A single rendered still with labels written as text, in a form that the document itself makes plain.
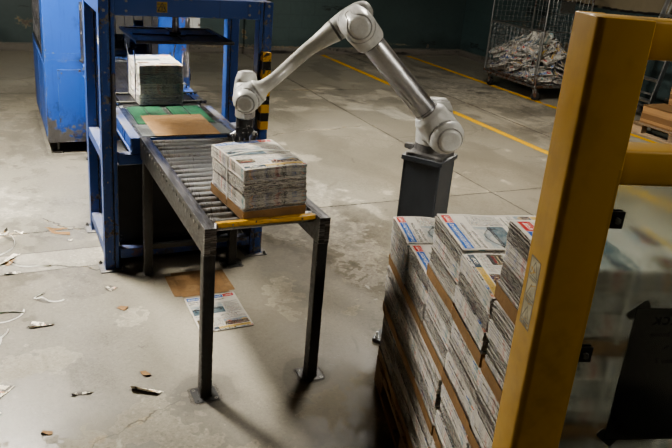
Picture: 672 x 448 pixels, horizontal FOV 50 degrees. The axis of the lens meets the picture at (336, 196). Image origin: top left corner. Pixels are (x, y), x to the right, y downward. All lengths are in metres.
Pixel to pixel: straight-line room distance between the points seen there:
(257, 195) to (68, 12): 3.66
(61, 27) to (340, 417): 4.17
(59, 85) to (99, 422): 3.73
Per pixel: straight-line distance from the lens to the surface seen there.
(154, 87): 4.83
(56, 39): 6.30
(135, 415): 3.20
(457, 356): 2.28
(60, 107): 6.40
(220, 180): 3.14
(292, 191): 2.98
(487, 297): 1.99
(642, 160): 1.23
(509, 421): 1.40
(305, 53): 3.13
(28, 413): 3.29
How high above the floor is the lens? 1.93
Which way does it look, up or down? 20 degrees down
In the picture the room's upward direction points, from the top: 5 degrees clockwise
